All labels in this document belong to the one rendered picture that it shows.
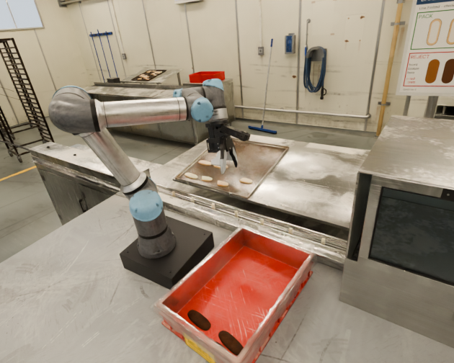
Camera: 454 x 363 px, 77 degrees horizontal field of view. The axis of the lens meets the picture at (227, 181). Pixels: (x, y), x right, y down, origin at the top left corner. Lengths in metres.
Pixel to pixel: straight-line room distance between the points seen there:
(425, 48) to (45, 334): 1.90
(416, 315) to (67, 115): 1.14
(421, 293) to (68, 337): 1.06
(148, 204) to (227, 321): 0.48
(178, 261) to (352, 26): 4.18
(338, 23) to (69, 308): 4.51
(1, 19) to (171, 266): 7.80
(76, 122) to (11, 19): 7.70
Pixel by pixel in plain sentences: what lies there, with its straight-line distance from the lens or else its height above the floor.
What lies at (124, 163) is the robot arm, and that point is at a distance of 1.13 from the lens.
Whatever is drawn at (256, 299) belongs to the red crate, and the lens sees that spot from 1.07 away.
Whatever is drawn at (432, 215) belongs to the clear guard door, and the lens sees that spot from 0.83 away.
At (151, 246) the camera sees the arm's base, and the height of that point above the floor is 0.95.
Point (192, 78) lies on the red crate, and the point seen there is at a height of 0.95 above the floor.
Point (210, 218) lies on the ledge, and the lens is 1.39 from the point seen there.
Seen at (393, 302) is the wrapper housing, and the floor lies 0.90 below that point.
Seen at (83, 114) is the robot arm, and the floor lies 1.47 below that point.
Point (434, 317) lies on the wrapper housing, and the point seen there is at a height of 0.91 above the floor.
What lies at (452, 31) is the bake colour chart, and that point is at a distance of 1.71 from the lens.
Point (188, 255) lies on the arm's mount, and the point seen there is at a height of 0.89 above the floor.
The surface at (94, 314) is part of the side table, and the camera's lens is 1.19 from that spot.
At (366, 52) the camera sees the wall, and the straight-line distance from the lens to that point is 4.74.
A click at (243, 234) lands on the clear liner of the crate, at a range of 1.21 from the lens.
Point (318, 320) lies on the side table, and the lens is 1.04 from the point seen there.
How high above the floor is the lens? 1.65
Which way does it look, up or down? 28 degrees down
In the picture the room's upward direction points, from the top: 6 degrees counter-clockwise
